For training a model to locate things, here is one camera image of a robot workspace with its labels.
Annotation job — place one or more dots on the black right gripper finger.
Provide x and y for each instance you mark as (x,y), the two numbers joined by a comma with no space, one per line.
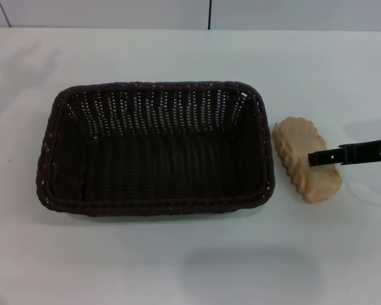
(352,154)

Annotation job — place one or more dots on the orange striped bread loaf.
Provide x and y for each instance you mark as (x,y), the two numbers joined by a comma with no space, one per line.
(292,143)

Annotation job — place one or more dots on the dark brown woven basket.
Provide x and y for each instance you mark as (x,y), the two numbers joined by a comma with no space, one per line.
(158,165)

